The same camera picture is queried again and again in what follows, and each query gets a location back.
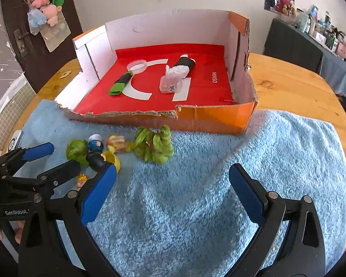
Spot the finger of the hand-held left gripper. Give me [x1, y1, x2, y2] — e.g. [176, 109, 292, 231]
[0, 142, 55, 176]
[9, 160, 82, 198]

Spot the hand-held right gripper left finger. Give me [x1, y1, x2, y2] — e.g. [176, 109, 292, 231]
[18, 164, 122, 277]

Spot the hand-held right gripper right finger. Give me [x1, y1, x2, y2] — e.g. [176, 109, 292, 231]
[229, 163, 326, 277]

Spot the blonde girl figurine pink dress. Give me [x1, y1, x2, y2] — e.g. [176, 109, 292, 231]
[76, 173, 90, 189]

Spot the small green yarn scrunchie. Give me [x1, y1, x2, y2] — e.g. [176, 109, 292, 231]
[66, 139, 90, 166]

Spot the yellow capsule shell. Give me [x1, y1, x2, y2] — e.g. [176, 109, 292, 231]
[102, 151, 122, 174]

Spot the black figurine with blue cap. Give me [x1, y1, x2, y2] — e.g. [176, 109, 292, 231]
[86, 133, 107, 174]

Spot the beige toy burger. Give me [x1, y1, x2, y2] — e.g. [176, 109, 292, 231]
[107, 135, 133, 153]

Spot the orange cardboard box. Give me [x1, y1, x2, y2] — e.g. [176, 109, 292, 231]
[55, 9, 258, 135]

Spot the green and black wrapper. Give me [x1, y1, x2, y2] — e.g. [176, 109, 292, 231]
[108, 71, 134, 96]

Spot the clear round lid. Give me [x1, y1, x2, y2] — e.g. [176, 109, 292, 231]
[127, 59, 147, 74]

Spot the white flat device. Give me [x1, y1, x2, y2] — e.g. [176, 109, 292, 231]
[7, 130, 24, 153]

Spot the light blue fluffy towel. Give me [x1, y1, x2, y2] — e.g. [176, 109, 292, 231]
[17, 99, 346, 277]

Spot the dark brown door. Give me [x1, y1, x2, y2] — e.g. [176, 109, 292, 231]
[1, 0, 84, 84]

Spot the beige hanging paper bag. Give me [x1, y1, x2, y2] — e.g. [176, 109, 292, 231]
[40, 20, 71, 53]

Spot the light blue plastic bag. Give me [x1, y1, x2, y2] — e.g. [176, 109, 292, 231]
[27, 9, 48, 36]

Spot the side table with dark cloth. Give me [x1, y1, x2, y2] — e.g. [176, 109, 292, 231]
[264, 18, 346, 104]

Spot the group of bottles and boxes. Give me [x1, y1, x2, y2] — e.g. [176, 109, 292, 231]
[297, 4, 346, 61]

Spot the red plush toy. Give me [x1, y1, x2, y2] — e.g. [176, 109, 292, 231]
[274, 0, 297, 16]

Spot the metal door handle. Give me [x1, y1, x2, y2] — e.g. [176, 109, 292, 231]
[14, 29, 28, 57]

